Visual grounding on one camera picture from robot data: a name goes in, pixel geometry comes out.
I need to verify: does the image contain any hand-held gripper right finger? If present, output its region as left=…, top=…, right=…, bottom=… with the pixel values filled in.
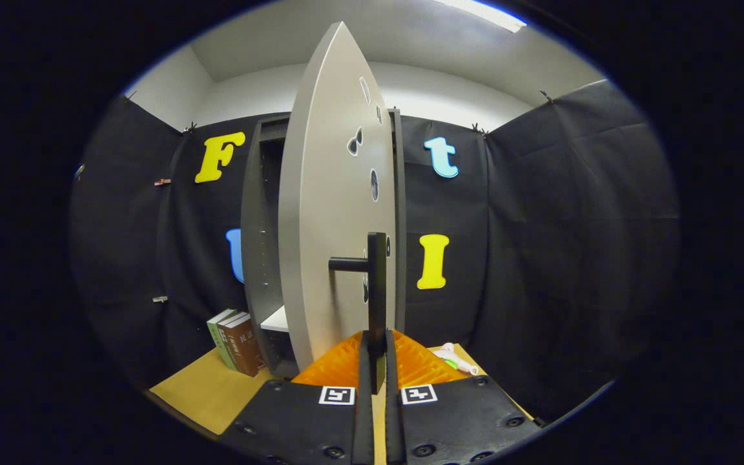
left=384, top=329, right=542, bottom=465

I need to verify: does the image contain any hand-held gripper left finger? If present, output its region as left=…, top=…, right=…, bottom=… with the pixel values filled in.
left=219, top=331, right=376, bottom=465

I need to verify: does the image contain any black door handle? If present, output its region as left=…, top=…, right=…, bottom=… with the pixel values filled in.
left=328, top=232, right=389, bottom=395

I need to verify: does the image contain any white pink plastic item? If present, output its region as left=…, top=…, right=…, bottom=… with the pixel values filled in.
left=435, top=342, right=480, bottom=377

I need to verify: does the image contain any brown hardcover book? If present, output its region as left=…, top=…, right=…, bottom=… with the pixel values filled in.
left=218, top=315, right=267, bottom=378

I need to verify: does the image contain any white cabinet shelf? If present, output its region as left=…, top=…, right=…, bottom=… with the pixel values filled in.
left=260, top=305, right=290, bottom=334

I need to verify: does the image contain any dark grey cabinet body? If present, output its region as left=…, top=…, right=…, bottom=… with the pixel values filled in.
left=241, top=108, right=407, bottom=380

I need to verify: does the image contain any black backdrop cloth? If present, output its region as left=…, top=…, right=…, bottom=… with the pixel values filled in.
left=68, top=79, right=681, bottom=424

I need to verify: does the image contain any long ceiling light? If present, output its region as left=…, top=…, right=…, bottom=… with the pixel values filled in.
left=433, top=0, right=528, bottom=33

